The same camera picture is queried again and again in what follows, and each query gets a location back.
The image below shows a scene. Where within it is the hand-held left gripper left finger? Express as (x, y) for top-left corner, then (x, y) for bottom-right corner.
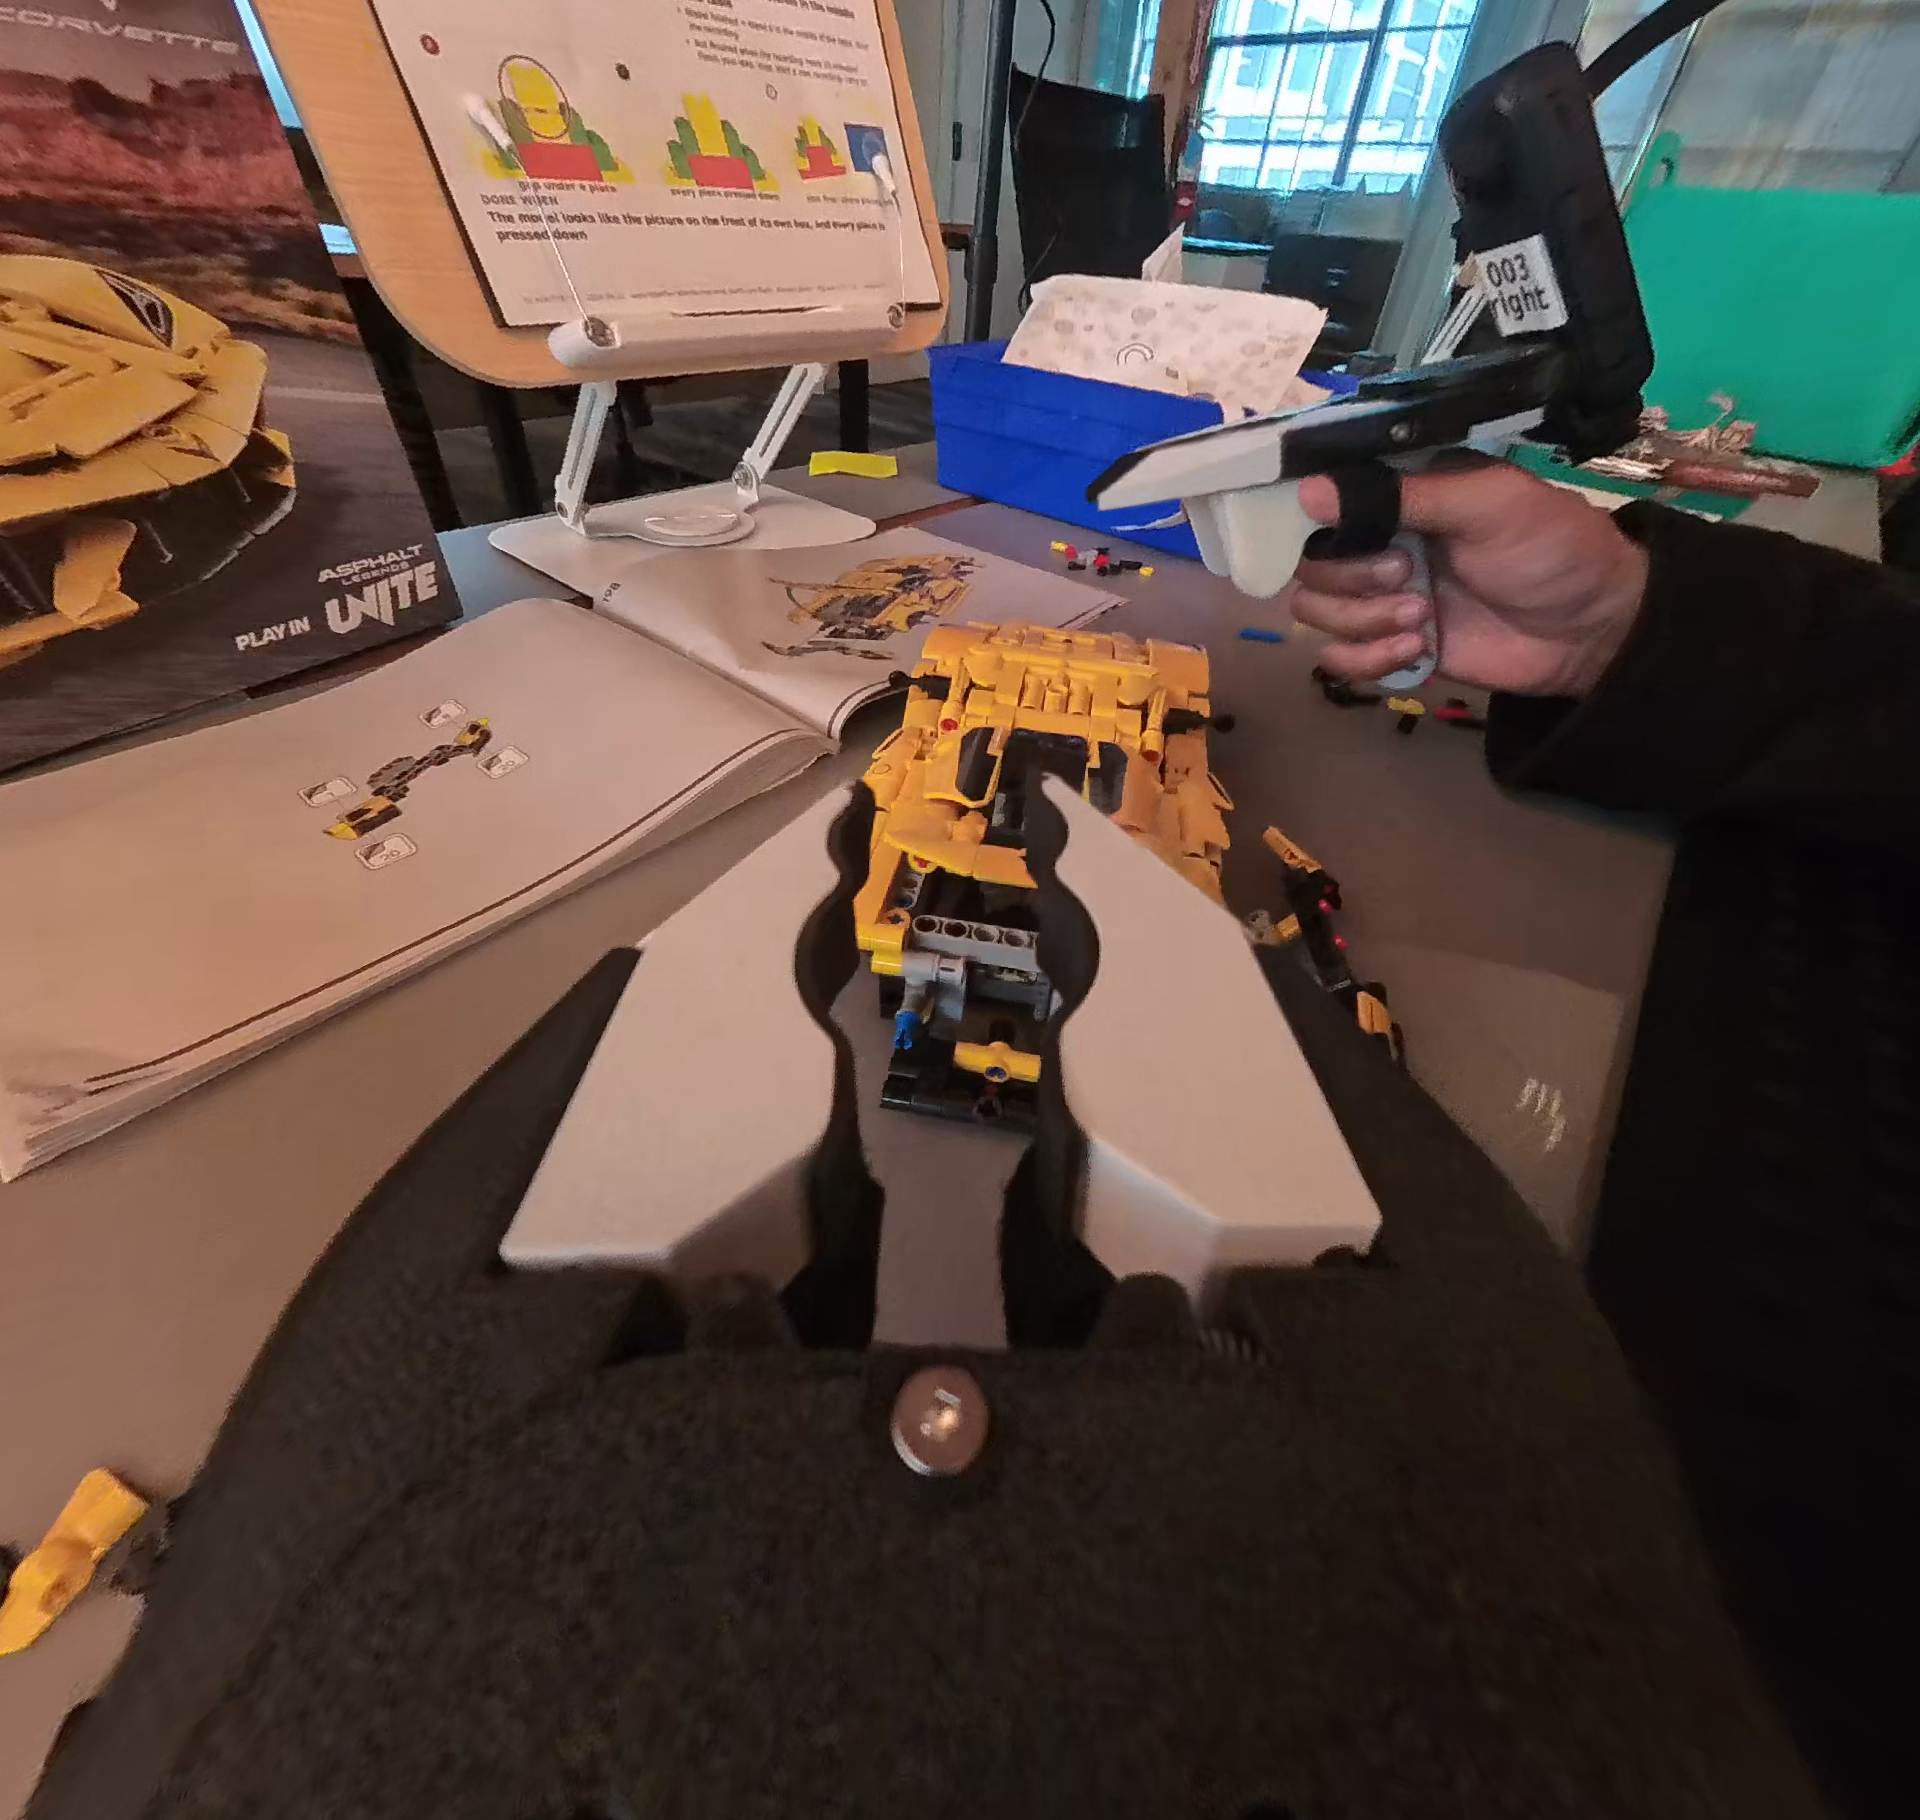
(496, 786), (887, 1321)

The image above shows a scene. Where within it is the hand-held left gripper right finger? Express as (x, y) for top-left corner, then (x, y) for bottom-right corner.
(1005, 776), (1384, 1321)

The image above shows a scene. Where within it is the grid window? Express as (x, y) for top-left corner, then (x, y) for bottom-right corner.
(1195, 0), (1498, 195)

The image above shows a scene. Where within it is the wooden document stand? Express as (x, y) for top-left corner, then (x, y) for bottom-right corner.
(213, 0), (947, 553)

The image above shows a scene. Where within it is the wooden model kit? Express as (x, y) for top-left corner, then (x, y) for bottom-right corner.
(1569, 401), (1823, 505)

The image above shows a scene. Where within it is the printed instruction sheet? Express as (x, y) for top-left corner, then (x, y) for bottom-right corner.
(327, 0), (942, 325)

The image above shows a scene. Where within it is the grey desk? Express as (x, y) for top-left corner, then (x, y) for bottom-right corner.
(0, 441), (1883, 1820)

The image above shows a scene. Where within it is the black fleece-lined jacket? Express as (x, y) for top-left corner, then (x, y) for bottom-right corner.
(1585, 803), (1920, 1820)

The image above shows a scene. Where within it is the yellow brick car model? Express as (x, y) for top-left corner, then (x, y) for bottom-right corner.
(855, 620), (1237, 1128)

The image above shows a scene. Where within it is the car set box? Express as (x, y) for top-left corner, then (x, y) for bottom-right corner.
(0, 0), (470, 776)

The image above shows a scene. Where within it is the wooden post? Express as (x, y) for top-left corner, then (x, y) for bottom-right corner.
(1147, 0), (1237, 186)

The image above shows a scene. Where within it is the white patterned paper bag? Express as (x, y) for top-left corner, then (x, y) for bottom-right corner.
(1005, 222), (1339, 418)

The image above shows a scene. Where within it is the yellow panel piece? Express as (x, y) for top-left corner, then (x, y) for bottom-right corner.
(0, 1467), (152, 1657)

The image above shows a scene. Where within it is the open instruction booklet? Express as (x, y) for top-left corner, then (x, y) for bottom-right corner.
(0, 523), (1128, 1179)

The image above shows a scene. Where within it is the person's right hand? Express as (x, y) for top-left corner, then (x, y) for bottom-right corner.
(1290, 460), (1657, 698)

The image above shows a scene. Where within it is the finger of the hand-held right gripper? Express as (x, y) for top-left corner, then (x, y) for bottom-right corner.
(1089, 401), (1322, 505)
(1114, 441), (1297, 523)

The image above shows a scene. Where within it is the person's right forearm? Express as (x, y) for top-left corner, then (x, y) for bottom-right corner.
(1487, 500), (1920, 835)

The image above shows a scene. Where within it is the green panel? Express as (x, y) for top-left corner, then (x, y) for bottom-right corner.
(1608, 131), (1920, 463)

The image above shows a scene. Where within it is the blue plastic bin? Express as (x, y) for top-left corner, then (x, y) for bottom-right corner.
(922, 333), (1360, 559)

